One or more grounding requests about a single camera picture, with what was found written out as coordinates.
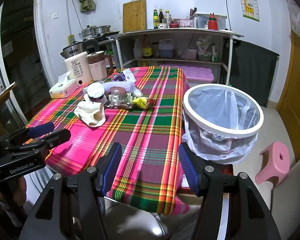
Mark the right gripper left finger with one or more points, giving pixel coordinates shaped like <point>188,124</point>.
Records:
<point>107,168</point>

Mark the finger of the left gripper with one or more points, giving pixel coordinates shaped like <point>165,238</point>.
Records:
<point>17,143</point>
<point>40,129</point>

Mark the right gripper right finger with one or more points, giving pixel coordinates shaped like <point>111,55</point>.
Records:
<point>195,170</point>

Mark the white paper cup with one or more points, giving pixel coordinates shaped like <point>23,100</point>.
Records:
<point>91,113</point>

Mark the white yogurt cup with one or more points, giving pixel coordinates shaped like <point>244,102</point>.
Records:
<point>95,92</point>

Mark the yellow snack wrapper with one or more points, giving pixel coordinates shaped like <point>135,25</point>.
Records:
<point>143,102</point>

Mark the purple milk carton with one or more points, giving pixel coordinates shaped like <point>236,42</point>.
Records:
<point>123,75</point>

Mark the white trash bin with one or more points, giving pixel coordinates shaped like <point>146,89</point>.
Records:
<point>223,119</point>

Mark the translucent trash bag liner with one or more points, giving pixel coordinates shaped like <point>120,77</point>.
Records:
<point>222,127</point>

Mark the person left hand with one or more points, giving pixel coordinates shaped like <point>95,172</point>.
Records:
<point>19,193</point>

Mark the plaid tablecloth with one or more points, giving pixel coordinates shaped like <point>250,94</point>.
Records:
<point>149,173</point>

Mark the white tissue box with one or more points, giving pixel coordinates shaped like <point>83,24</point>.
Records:
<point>64,87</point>

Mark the cream water dispenser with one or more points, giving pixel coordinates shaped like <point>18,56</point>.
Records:
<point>78,67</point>

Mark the pink brown kettle jug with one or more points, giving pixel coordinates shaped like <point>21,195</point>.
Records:
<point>97,65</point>

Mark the pink plastic stool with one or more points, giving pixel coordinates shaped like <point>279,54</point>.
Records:
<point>275,164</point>

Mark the pink lidded storage box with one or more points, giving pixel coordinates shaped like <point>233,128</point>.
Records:
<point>195,75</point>

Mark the steel rice cooker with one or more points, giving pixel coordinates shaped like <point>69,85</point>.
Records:
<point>80,47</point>

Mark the steel steamer pots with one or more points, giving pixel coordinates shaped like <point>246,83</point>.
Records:
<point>93,30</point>

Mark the black cloth cover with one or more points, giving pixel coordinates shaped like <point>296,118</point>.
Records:
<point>252,70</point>

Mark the wooden door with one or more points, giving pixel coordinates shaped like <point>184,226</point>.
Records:
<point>289,103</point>

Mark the metal shelf unit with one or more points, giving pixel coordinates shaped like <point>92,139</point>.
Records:
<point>183,38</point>

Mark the wooden cutting board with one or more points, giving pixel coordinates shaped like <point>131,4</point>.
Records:
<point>134,17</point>

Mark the red thermos bottle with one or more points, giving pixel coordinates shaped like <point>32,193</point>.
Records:
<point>212,22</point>

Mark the clear plastic container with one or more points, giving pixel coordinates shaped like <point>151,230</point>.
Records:
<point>202,20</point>

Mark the green glass bottle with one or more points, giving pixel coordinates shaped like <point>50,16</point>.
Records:
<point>156,20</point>

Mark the clear oil bottle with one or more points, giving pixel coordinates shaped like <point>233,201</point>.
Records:
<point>167,18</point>

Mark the dark sauce bottle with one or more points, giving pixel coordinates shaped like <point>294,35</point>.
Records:
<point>161,16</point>

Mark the hanging plastic bags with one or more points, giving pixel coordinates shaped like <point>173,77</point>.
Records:
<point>294,12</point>

